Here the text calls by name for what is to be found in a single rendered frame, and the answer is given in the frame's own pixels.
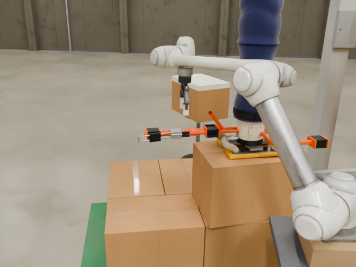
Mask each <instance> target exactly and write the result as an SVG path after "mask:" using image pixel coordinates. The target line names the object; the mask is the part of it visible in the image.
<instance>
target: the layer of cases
mask: <svg viewBox="0 0 356 267"><path fill-rule="evenodd" d="M192 164H193V158H181V159H159V160H146V161H123V162H111V168H110V179H109V191H108V202H107V209H106V220H105V231H104V238H105V253H106V267H279V265H278V260H277V256H276V253H275V248H274V243H273V239H272V234H271V229H270V225H269V221H268V220H267V221H259V222H252V223H247V224H240V225H232V226H225V227H217V228H209V226H208V224H207V222H206V220H205V219H204V217H203V215H202V213H201V211H200V209H199V208H198V206H197V204H196V202H195V200H194V198H193V197H192Z"/></svg>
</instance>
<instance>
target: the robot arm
mask: <svg viewBox="0 0 356 267"><path fill-rule="evenodd" d="M150 61H151V62H152V64H153V65H154V66H156V67H159V68H177V74H178V75H179V79H178V82H179V83H181V88H180V109H183V115H189V104H190V101H189V87H188V83H191V79H192V75H193V68H194V67H197V68H207V69H217V70H227V71H231V72H235V73H234V75H233V86H234V89H235V90H236V91H237V92H238V93H239V94H240V95H242V96H243V97H244V98H245V99H246V100H247V101H248V102H249V104H250V105H251V106H253V107H256V109H257V111H258V113H259V115H260V117H261V120H262V122H263V124H264V126H265V128H266V130H267V133H268V135H269V137H270V139H271V141H272V143H273V146H274V148H275V150H276V152H277V154H278V156H279V159H280V161H281V163H282V166H283V168H284V170H285V172H286V174H287V176H288V179H289V181H290V183H291V185H292V187H293V190H292V193H291V196H290V199H291V204H292V211H293V215H292V221H293V225H294V227H295V230H296V232H297V233H298V234H299V235H300V236H301V237H302V238H304V239H306V240H308V241H322V242H323V243H330V242H346V243H356V179H355V178H354V176H352V175H351V174H348V173H343V172H333V173H331V174H329V175H328V176H327V177H326V178H324V180H323V181H318V179H317V177H316V175H315V173H314V171H313V169H312V167H311V165H310V162H309V160H308V158H307V156H306V154H305V152H304V150H303V148H302V145H301V143H300V141H299V139H298V137H297V135H296V133H295V131H294V129H293V126H292V124H291V122H290V120H289V118H288V116H287V114H286V112H285V110H284V107H283V105H282V103H281V101H280V99H279V97H278V96H279V92H280V91H279V87H282V88H284V87H289V86H291V85H292V84H293V83H294V82H295V80H296V76H297V73H296V71H295V69H294V68H292V67H291V66H290V65H288V64H285V63H282V62H279V61H274V60H263V59H233V58H219V57H200V56H195V45H194V40H193V39H192V38H191V37H179V39H178V41H177V43H176V45H175V46H160V47H157V48H155V49H154V50H153V51H152V52H151V54H150Z"/></svg>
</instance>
